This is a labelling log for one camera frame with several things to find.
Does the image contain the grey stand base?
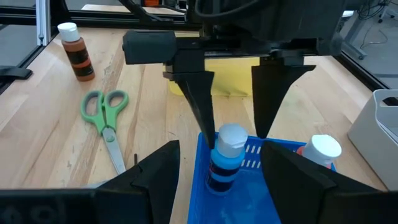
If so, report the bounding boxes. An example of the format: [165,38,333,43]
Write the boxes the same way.
[341,11,369,60]

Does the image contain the green handled scissors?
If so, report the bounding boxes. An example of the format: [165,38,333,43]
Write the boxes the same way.
[80,89,130,175]

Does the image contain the grey plastic bin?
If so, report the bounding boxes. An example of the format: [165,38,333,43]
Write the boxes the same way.
[347,89,398,191]

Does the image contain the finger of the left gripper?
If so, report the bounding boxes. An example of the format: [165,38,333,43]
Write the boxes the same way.
[174,70,216,149]
[251,64,317,139]

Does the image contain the yellow plastic tray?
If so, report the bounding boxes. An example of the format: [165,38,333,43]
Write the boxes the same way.
[169,57,261,96]

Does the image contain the silver aluminium post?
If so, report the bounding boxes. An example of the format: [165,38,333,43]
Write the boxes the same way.
[35,0,52,47]

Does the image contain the blue plastic tray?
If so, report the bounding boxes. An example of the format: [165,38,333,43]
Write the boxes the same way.
[187,132,338,224]

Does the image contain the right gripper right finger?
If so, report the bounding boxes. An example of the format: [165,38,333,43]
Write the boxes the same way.
[261,140,379,224]

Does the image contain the brown paint bottle white cap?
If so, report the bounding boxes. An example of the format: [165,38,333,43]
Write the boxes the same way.
[57,22,96,82]

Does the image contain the blue paint bottle white cap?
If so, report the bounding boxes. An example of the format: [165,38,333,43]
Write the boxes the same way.
[205,123,249,194]

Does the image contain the black table edge clamp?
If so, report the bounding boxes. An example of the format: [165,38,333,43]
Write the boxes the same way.
[0,66,34,80]

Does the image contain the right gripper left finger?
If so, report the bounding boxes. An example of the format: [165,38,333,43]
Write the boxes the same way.
[93,139,182,224]

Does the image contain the red paint bottle white cap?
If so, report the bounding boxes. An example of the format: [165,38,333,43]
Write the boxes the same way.
[297,134,343,170]

